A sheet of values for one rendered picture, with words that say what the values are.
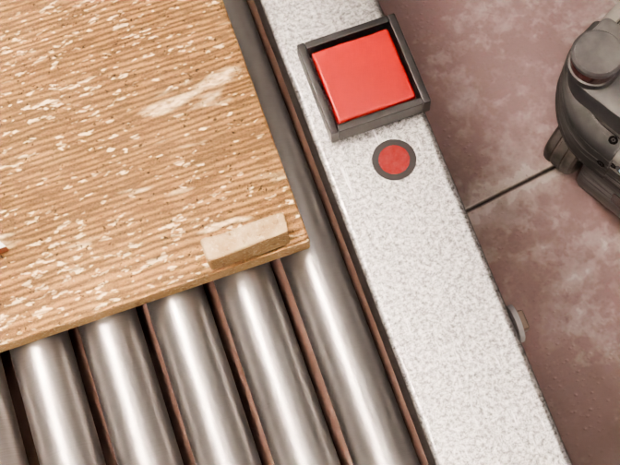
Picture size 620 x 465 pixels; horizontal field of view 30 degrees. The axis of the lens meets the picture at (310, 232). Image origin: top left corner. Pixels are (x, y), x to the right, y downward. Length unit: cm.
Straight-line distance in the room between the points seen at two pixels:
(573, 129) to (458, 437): 91
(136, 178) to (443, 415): 27
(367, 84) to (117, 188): 19
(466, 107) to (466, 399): 112
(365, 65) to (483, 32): 109
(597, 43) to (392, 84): 76
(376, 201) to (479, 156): 102
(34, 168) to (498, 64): 118
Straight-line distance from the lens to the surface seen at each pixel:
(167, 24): 87
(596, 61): 156
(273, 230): 77
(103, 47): 87
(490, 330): 80
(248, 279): 80
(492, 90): 188
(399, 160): 83
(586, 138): 161
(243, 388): 83
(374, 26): 86
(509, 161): 184
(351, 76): 84
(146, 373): 80
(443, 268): 81
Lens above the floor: 168
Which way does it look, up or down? 71 degrees down
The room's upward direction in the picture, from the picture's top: 7 degrees counter-clockwise
